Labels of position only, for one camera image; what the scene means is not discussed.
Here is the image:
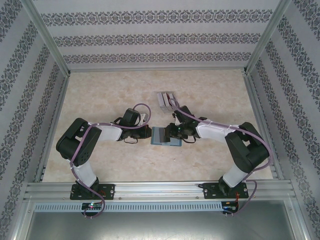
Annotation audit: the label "grey striped rectangular box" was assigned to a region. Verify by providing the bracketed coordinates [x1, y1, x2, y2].
[156, 91, 176, 114]

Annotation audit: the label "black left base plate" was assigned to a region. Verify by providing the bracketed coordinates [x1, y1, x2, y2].
[69, 183, 116, 201]

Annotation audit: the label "aluminium mounting rail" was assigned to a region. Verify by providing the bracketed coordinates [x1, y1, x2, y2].
[23, 181, 298, 201]

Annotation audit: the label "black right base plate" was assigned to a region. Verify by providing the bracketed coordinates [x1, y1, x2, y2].
[202, 182, 250, 200]

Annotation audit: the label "aluminium side rail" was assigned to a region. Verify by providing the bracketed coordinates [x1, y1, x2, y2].
[33, 73, 72, 183]
[241, 71, 285, 181]

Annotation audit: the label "circuit board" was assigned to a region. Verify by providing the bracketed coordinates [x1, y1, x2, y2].
[81, 202, 104, 210]
[222, 201, 240, 213]

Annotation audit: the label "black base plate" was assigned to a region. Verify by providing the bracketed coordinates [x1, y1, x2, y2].
[69, 183, 116, 201]
[202, 182, 250, 200]

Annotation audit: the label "black credit card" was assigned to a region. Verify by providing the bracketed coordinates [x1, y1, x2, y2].
[163, 127, 174, 145]

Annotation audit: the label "slotted grey cable duct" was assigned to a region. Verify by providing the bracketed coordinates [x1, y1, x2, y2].
[33, 201, 223, 213]

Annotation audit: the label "grey metal panel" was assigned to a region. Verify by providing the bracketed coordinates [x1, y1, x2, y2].
[29, 211, 291, 240]

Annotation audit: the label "aluminium frame post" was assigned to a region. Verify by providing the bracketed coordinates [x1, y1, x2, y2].
[23, 0, 72, 76]
[241, 0, 293, 76]

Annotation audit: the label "right circuit board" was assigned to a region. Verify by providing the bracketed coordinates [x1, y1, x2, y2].
[222, 201, 240, 213]

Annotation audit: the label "left circuit board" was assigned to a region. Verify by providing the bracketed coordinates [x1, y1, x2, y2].
[81, 202, 104, 210]

